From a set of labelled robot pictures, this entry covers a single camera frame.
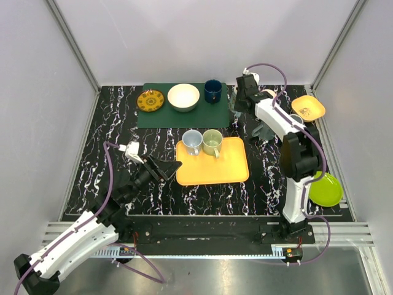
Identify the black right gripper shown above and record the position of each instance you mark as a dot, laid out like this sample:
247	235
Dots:
237	105

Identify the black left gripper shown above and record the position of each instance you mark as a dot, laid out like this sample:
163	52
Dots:
158	169

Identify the pink mug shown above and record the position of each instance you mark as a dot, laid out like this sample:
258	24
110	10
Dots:
269	92

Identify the light blue mug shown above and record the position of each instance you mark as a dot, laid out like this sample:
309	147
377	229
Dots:
192	140

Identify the grey mug white inside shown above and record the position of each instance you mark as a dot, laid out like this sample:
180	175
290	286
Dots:
263	132

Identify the light green mug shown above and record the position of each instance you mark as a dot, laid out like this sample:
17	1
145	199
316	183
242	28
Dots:
212	142

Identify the dark teal mug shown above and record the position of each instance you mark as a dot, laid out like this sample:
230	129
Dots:
297	118

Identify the orange and blue mug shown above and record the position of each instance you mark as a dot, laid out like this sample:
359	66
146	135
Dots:
236	113

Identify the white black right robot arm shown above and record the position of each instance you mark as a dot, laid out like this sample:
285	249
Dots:
301	155

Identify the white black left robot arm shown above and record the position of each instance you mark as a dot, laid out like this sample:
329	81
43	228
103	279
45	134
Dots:
103	223

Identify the navy blue mug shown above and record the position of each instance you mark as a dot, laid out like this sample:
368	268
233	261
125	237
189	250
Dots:
212	91

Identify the dark green placemat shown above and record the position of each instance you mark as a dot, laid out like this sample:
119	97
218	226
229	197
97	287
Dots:
204	115

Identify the yellow square dish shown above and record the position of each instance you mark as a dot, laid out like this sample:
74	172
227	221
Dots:
308	108

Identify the yellow serving tray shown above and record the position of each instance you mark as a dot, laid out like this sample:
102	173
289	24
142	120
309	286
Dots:
203	169

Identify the white bowl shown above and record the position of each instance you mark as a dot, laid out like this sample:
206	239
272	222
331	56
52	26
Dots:
183	97

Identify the yellow patterned plate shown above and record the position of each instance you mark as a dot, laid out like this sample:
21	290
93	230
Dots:
150	100

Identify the lime green plate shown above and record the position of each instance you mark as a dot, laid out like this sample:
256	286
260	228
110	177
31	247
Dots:
327	192

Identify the aluminium frame rail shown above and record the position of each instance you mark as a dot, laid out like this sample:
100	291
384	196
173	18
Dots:
343	234

